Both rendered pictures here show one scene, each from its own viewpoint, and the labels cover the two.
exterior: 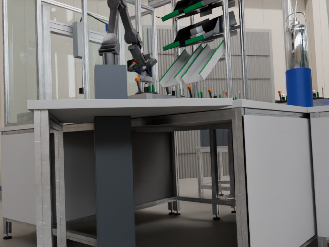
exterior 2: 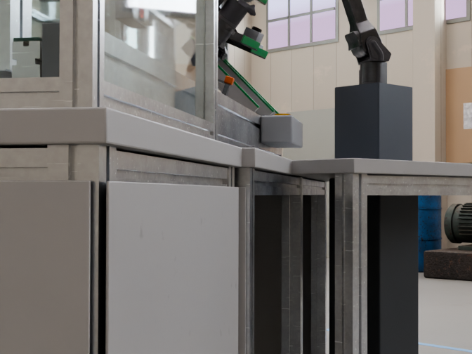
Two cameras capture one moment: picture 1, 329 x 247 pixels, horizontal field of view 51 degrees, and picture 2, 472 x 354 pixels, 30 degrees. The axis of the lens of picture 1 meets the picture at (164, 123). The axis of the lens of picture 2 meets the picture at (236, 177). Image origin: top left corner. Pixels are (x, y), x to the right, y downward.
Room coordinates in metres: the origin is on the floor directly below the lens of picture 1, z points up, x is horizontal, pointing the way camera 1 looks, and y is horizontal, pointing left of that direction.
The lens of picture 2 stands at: (3.00, 1.96, 0.79)
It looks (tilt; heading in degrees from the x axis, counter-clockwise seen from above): 1 degrees up; 240
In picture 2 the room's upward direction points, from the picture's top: straight up
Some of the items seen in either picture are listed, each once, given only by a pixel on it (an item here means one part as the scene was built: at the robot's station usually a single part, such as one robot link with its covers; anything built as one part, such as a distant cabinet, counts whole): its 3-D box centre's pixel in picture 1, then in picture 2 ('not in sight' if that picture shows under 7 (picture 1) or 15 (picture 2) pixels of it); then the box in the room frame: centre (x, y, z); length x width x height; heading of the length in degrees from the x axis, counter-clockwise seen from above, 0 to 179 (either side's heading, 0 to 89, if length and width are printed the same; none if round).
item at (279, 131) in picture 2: not in sight; (282, 132); (1.92, 0.30, 0.93); 0.21 x 0.07 x 0.06; 49
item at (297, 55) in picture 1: (296, 40); not in sight; (2.24, -0.88, 1.32); 0.14 x 0.14 x 0.38
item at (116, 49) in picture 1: (108, 48); (372, 51); (1.61, 0.25, 1.15); 0.09 x 0.07 x 0.06; 76
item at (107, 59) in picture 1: (109, 61); (372, 75); (1.60, 0.24, 1.09); 0.07 x 0.07 x 0.06; 13
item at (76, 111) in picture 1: (122, 113); (357, 173); (1.62, 0.19, 0.84); 0.90 x 0.70 x 0.03; 13
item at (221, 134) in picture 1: (232, 135); not in sight; (3.98, -0.77, 0.73); 0.62 x 0.42 x 0.23; 49
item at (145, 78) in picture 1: (147, 76); not in sight; (2.03, 0.09, 1.09); 0.08 x 0.04 x 0.07; 140
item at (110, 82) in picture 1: (110, 88); (373, 126); (1.60, 0.24, 0.96); 0.14 x 0.14 x 0.20; 13
